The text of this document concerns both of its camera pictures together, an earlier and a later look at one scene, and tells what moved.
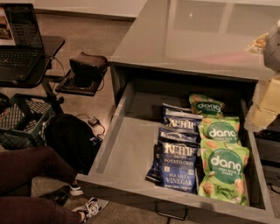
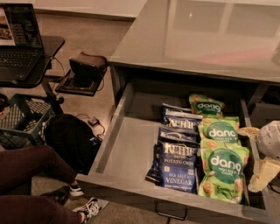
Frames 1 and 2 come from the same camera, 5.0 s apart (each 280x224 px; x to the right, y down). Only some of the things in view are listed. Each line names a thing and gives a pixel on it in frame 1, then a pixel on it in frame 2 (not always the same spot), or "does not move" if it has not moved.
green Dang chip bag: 223,177 does not move
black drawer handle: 171,210 does not move
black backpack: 72,136 does not move
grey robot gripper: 273,49 → 269,140
